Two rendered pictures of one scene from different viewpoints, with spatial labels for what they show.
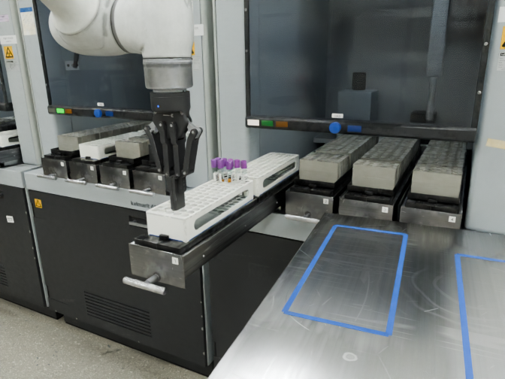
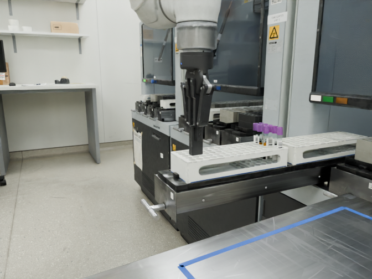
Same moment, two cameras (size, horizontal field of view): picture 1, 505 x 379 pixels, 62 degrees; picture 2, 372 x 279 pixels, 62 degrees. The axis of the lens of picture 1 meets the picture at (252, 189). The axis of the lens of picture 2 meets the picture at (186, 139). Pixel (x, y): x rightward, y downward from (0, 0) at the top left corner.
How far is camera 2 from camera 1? 0.36 m
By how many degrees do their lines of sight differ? 36
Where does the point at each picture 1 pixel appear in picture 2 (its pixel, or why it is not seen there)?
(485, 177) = not seen: outside the picture
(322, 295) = (237, 267)
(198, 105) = (275, 82)
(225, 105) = (296, 82)
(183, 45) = (202, 9)
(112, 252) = not seen: hidden behind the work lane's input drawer
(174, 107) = (192, 64)
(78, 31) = (138, 7)
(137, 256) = (156, 185)
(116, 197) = not seen: hidden behind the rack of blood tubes
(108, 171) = (208, 130)
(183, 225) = (186, 168)
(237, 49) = (312, 30)
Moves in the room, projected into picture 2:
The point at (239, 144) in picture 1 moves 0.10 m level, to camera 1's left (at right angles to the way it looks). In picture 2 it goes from (304, 118) to (274, 115)
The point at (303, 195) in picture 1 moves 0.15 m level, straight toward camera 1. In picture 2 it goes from (347, 175) to (325, 191)
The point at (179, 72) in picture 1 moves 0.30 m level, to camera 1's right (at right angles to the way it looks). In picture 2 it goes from (197, 34) to (362, 20)
